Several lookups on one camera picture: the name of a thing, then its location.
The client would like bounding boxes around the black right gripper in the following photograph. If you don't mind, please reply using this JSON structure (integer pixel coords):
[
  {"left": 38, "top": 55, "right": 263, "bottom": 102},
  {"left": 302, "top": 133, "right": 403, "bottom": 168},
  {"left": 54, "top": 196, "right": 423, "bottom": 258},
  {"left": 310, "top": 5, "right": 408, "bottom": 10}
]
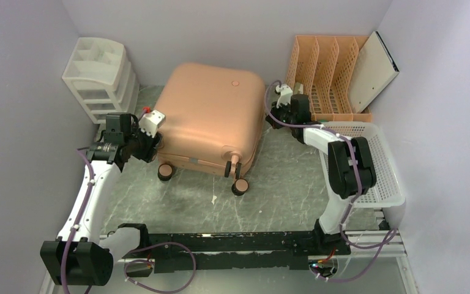
[{"left": 267, "top": 99, "right": 296, "bottom": 130}]

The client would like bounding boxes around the orange plastic file rack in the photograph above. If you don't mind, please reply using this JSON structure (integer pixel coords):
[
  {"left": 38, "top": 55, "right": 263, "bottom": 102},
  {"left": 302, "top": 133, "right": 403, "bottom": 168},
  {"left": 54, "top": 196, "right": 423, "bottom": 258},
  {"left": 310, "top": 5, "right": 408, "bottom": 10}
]
[{"left": 285, "top": 35, "right": 373, "bottom": 137}]

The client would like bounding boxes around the white plastic drawer organizer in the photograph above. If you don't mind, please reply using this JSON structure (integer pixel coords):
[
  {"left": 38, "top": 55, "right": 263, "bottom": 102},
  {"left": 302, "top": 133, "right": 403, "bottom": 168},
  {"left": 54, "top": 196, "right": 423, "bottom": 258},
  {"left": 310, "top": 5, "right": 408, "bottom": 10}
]
[{"left": 62, "top": 37, "right": 140, "bottom": 124}]

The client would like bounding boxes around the pink hard-shell suitcase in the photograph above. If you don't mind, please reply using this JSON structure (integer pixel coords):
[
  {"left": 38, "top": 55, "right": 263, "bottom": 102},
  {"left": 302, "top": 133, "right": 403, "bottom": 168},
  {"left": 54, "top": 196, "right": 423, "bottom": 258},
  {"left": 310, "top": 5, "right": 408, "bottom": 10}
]
[{"left": 155, "top": 62, "right": 266, "bottom": 178}]

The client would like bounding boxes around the white plastic mesh basket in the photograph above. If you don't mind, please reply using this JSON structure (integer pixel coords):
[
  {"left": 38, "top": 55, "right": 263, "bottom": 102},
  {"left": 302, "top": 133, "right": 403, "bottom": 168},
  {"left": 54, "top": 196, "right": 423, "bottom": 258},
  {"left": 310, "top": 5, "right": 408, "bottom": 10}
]
[{"left": 326, "top": 121, "right": 405, "bottom": 208}]

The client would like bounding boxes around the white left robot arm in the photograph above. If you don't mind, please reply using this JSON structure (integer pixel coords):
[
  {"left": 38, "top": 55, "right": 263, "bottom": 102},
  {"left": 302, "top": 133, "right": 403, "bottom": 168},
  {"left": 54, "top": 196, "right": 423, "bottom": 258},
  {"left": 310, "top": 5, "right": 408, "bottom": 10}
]
[{"left": 40, "top": 110, "right": 166, "bottom": 288}]

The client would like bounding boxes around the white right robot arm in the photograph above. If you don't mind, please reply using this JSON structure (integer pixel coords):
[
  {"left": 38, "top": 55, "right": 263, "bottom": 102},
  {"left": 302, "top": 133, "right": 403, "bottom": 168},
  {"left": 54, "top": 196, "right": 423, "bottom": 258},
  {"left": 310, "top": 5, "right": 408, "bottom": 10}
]
[{"left": 266, "top": 92, "right": 377, "bottom": 254}]

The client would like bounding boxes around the black suitcase wheel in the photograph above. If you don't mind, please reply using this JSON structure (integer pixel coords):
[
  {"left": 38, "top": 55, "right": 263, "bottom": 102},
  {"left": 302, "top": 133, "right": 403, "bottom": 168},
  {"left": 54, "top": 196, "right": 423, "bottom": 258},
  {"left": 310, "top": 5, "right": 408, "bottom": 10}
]
[
  {"left": 157, "top": 164, "right": 174, "bottom": 182},
  {"left": 231, "top": 178, "right": 250, "bottom": 196}
]

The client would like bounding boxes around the white flat board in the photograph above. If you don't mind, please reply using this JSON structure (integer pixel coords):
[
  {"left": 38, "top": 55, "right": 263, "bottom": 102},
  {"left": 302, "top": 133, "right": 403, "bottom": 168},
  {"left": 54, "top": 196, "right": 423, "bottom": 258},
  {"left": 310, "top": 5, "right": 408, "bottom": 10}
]
[{"left": 348, "top": 31, "right": 400, "bottom": 113}]

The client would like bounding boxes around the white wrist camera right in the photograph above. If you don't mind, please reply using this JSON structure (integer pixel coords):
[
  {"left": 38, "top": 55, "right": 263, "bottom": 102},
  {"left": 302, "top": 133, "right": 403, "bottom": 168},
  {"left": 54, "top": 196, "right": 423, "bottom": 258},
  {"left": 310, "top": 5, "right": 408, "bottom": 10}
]
[{"left": 275, "top": 84, "right": 293, "bottom": 108}]

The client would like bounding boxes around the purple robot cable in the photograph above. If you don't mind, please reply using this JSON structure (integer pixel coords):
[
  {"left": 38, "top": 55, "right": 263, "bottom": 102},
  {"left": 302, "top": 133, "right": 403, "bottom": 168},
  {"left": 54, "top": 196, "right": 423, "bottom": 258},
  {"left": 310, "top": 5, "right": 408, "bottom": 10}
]
[{"left": 56, "top": 146, "right": 197, "bottom": 293}]

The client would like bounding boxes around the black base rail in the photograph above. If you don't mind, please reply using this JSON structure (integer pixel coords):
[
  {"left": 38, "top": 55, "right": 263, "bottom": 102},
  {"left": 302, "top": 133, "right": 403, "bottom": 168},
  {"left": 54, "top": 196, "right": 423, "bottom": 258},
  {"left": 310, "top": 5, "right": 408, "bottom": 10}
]
[{"left": 124, "top": 230, "right": 351, "bottom": 273}]

